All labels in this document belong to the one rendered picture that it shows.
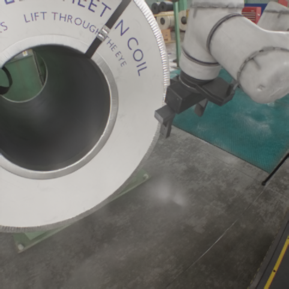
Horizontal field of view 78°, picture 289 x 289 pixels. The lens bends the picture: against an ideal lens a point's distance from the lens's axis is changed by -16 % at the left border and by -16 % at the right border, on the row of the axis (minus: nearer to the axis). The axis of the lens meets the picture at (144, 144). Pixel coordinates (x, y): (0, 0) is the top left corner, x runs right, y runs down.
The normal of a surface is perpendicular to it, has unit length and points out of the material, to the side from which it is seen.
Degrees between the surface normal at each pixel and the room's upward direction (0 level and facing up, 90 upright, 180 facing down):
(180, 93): 25
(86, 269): 0
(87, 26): 90
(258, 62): 63
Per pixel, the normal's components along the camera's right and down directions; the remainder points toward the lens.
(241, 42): -0.68, -0.14
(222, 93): 0.05, -0.54
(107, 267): -0.11, -0.82
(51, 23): 0.61, 0.40
